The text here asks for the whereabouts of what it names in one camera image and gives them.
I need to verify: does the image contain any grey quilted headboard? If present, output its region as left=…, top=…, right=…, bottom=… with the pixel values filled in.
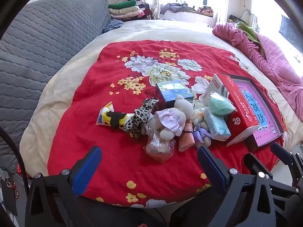
left=0, top=0, right=112, bottom=178

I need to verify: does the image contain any white teddy bear pink dress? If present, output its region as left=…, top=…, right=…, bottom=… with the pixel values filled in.
left=145, top=95, right=195, bottom=140

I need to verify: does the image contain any pink book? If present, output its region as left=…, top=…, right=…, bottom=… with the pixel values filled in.
left=238, top=82, right=278, bottom=147

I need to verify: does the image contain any light blue tissue packet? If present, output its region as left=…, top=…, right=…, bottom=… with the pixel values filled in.
left=204, top=109, right=232, bottom=141

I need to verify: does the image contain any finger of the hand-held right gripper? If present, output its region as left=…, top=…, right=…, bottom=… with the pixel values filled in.
left=270, top=142, right=297, bottom=169
left=292, top=152, right=303, bottom=182

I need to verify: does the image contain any white curved hose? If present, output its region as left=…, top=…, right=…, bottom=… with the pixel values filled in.
left=240, top=9, right=260, bottom=32

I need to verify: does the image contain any bed with cream sheet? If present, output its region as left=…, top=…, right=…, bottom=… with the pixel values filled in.
left=19, top=19, right=303, bottom=208

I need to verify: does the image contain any black wall television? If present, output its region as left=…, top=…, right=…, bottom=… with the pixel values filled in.
left=279, top=15, right=303, bottom=50

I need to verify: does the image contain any red keychain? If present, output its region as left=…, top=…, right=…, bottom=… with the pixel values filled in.
left=9, top=181, right=19, bottom=199

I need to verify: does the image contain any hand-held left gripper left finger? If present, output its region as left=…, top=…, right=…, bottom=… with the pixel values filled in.
left=25, top=146, right=103, bottom=227

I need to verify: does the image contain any grey clothes pile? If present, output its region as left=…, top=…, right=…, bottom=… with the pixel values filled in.
left=161, top=2, right=197, bottom=13

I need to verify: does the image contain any black cable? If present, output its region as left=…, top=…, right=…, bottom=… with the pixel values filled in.
left=0, top=125, right=30, bottom=194

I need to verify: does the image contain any pink quilted blanket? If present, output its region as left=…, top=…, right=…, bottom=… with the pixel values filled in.
left=212, top=22, right=303, bottom=121

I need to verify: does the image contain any dark cardboard box tray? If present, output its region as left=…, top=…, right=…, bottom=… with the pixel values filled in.
left=226, top=74, right=284, bottom=152

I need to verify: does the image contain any leopard print scrunchie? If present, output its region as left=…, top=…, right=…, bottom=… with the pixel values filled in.
left=124, top=97, right=159, bottom=139

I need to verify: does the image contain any dark blue box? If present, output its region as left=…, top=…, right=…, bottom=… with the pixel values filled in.
left=155, top=80, right=193, bottom=110

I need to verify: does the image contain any clear plastic bag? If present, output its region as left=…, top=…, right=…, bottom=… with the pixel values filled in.
left=143, top=132, right=176, bottom=164

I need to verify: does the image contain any small teddy bear purple dress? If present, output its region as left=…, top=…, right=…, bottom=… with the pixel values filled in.
left=192, top=107, right=212, bottom=148

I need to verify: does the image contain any green blanket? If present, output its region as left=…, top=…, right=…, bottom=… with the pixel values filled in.
left=236, top=21, right=261, bottom=45

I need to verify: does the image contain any orange towel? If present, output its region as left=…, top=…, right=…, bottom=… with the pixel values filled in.
left=178, top=120, right=195, bottom=152

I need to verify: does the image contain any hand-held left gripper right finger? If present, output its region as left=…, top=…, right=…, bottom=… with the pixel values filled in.
left=197, top=146, right=283, bottom=227

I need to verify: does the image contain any stack of folded clothes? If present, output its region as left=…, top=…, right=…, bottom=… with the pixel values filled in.
left=108, top=0, right=154, bottom=20

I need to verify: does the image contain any yellow snack packet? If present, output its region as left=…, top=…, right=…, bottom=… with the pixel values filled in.
left=96, top=102, right=135, bottom=129

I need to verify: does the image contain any colourful patterned cloth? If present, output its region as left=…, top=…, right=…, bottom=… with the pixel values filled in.
left=197, top=5, right=214, bottom=17

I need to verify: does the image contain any red tissue box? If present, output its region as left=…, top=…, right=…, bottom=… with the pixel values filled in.
left=209, top=73, right=261, bottom=146

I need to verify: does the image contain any red floral blanket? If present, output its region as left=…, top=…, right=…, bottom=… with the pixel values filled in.
left=47, top=40, right=284, bottom=208

